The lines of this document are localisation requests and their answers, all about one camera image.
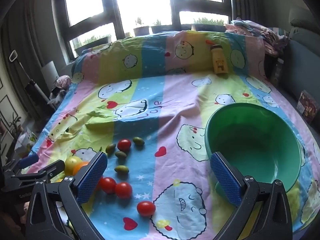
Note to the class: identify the dark framed window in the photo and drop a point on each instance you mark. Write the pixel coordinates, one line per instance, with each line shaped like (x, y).
(112, 17)

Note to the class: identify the pink cloth bundle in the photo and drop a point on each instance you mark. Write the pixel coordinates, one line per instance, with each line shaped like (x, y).
(62, 81)

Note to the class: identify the clear packet of nuts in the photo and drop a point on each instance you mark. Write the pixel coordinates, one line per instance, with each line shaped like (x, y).
(308, 106)

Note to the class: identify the potted green plant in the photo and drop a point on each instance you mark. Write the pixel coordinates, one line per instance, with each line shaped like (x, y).
(15, 125)

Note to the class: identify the pink clothes pile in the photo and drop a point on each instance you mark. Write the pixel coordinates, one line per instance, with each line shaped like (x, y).
(252, 32)

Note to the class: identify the white cardboard box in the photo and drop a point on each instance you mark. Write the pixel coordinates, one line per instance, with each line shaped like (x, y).
(26, 140)

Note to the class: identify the green plastic bowl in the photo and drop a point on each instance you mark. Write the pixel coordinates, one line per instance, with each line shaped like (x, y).
(250, 142)

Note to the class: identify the yellow round fruit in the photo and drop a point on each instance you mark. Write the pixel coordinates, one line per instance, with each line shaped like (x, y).
(72, 163)

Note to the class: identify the orange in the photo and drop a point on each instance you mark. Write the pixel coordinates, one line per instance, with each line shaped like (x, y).
(82, 167)

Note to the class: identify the colourful cartoon printed bed sheet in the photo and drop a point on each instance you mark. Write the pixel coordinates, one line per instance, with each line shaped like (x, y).
(175, 105)

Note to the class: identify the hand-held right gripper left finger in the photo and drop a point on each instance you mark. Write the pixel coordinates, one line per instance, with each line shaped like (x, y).
(92, 177)

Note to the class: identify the red cherry tomato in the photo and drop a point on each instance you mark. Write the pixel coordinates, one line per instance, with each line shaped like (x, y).
(146, 208)
(108, 185)
(124, 145)
(123, 190)

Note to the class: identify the planter with green plants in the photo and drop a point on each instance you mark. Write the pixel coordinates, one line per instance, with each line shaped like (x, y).
(141, 30)
(160, 28)
(208, 26)
(91, 43)

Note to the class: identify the yellowish green olive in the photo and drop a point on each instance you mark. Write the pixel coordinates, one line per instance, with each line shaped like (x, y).
(121, 168)

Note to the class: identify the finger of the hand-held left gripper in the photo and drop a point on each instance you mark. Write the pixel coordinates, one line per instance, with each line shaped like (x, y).
(28, 160)
(56, 167)

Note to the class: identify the white stick vacuum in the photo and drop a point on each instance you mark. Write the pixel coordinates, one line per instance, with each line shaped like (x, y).
(32, 85)

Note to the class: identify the white cylinder appliance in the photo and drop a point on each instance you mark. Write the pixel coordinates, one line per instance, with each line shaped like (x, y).
(50, 72)

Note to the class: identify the grey sofa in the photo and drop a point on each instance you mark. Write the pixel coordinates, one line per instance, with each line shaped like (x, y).
(297, 75)

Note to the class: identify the grey cloth bundle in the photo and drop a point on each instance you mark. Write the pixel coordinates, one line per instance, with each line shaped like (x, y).
(57, 95)

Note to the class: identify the yellow bear print bottle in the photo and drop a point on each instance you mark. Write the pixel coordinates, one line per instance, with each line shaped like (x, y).
(218, 60)

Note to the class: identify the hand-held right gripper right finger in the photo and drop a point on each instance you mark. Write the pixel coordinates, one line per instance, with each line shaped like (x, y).
(225, 180)

